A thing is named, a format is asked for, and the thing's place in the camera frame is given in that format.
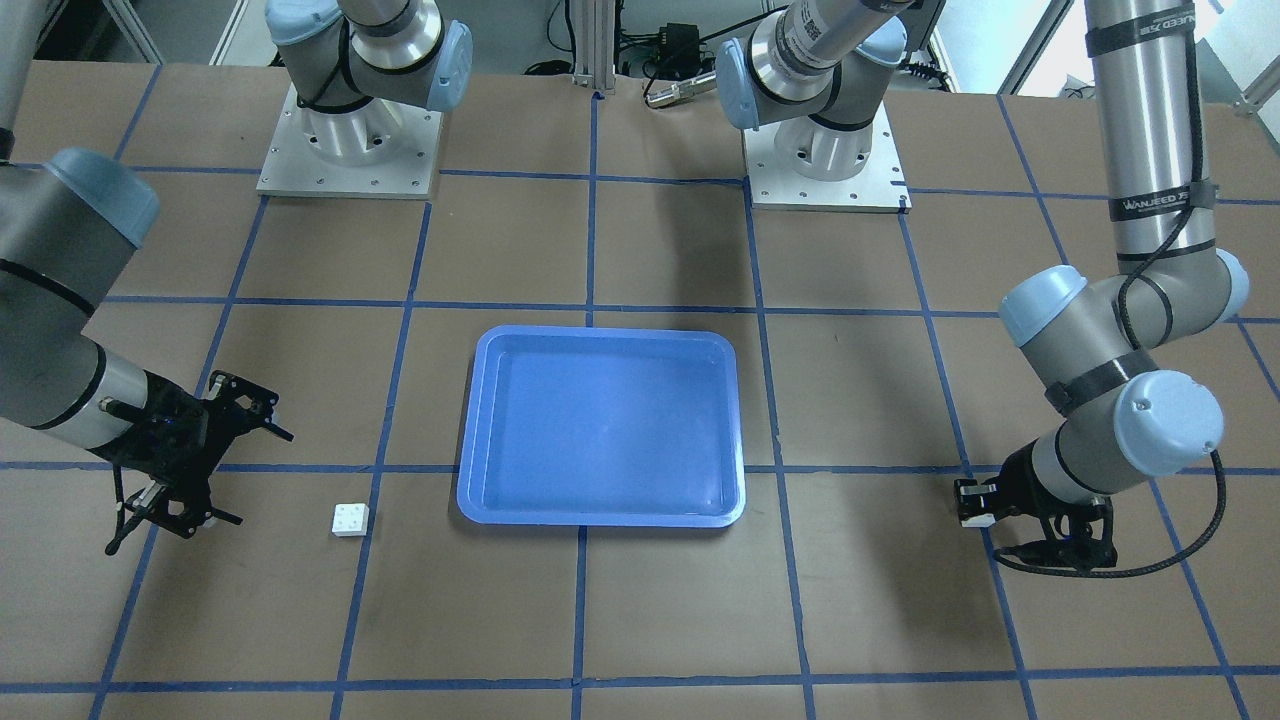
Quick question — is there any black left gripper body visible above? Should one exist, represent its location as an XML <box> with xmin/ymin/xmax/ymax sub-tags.
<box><xmin>995</xmin><ymin>439</ymin><xmax>1116</xmax><ymax>571</ymax></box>

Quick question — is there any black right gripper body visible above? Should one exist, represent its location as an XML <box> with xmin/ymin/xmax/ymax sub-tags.
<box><xmin>105</xmin><ymin>374</ymin><xmax>241</xmax><ymax>511</ymax></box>

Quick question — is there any white block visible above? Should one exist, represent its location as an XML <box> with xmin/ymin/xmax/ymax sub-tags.
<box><xmin>957</xmin><ymin>506</ymin><xmax>998</xmax><ymax>529</ymax></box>

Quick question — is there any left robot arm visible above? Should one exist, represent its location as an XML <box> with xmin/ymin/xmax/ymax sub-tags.
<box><xmin>716</xmin><ymin>1</ymin><xmax>1251</xmax><ymax>579</ymax></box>

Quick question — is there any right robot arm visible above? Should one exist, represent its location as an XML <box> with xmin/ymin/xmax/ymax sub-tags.
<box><xmin>1</xmin><ymin>1</ymin><xmax>474</xmax><ymax>555</ymax></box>

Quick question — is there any white block near left arm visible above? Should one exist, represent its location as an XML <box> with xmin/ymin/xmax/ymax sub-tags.
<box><xmin>330</xmin><ymin>503</ymin><xmax>372</xmax><ymax>538</ymax></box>

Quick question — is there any blue plastic tray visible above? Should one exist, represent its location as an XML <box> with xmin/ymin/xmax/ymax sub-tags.
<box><xmin>456</xmin><ymin>325</ymin><xmax>748</xmax><ymax>529</ymax></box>

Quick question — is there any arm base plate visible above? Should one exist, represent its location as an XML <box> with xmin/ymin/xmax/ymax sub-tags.
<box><xmin>742</xmin><ymin>104</ymin><xmax>913</xmax><ymax>213</ymax></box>
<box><xmin>256</xmin><ymin>88</ymin><xmax>445</xmax><ymax>201</ymax></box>

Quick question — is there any aluminium frame post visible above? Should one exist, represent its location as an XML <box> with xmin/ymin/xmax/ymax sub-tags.
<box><xmin>564</xmin><ymin>0</ymin><xmax>620</xmax><ymax>97</ymax></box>

